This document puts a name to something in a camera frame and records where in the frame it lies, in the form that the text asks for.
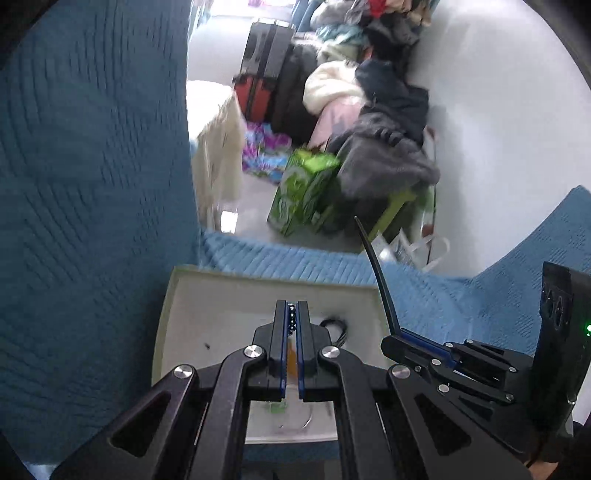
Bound silver bangle ring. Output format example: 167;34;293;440
269;399;320;432

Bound green cardboard jewelry box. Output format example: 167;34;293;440
151;266;392;444

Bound white paper bag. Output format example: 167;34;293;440
370;229;451;272

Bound green printed carton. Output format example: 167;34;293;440
267;149;341;236

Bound green plastic stool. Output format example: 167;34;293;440
317;186;435;245

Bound grey fleece garment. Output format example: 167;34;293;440
327;113;441;199

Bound colourful crumpled bag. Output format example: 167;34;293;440
242;122;293;184

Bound cream floral tablecloth table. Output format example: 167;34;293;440
186;81;246;229

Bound blue textured sofa cover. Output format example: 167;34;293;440
0;0;591;464

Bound red suitcase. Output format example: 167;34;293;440
233;74;276;123

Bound dark blue garment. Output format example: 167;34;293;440
356;59;429;145

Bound grey hard suitcase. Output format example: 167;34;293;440
239;20;294;80

